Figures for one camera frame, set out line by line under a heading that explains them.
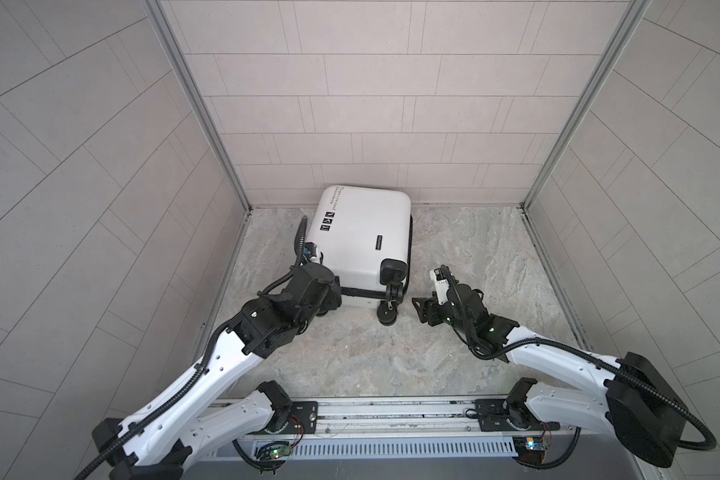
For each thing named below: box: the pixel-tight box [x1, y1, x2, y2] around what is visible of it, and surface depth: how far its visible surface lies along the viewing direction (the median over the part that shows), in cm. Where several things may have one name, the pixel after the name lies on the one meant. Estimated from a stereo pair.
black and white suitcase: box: [307, 185, 414, 326], surface depth 85 cm
